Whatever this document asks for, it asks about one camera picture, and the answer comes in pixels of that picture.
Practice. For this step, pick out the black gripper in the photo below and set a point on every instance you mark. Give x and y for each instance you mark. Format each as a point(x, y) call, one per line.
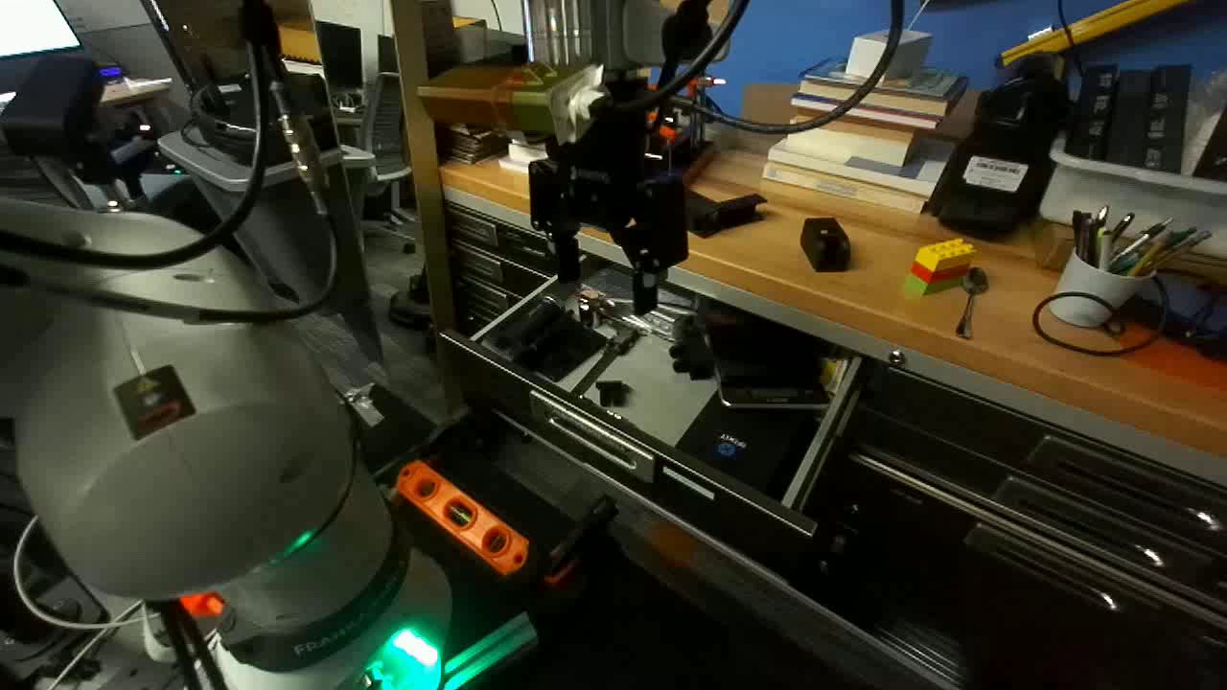
point(605, 176)

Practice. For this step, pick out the black bracket object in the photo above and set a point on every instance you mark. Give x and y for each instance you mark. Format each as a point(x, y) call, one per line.
point(710, 214)

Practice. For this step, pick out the tool drawer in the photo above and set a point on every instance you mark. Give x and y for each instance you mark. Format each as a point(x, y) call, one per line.
point(696, 402)

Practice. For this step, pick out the small black box object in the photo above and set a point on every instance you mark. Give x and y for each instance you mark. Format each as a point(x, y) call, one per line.
point(827, 242)

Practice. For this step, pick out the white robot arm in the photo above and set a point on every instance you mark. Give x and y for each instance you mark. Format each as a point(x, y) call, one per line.
point(188, 457)

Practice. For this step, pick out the black metal drawer cabinet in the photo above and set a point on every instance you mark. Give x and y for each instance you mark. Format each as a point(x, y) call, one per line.
point(991, 508)

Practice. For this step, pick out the stack of books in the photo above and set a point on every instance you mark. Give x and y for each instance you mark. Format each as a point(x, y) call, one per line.
point(890, 147)

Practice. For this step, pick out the colourful toy brick stack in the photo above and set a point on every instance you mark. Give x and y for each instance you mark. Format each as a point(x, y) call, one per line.
point(937, 267)

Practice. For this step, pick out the small white box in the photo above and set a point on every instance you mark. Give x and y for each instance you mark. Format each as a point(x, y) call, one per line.
point(899, 57)

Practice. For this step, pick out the black label printer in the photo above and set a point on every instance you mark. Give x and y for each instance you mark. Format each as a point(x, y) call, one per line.
point(998, 171)

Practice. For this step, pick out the white pen cup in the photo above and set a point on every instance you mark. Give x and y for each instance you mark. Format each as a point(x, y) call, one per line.
point(1089, 292)

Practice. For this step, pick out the white storage bin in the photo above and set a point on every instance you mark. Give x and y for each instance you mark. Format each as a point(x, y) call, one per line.
point(1151, 196)

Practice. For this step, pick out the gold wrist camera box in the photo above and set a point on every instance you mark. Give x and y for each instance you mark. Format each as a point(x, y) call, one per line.
point(509, 96)

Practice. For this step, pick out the yellow handled tool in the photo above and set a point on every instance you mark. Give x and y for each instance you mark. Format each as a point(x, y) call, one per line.
point(1097, 24)

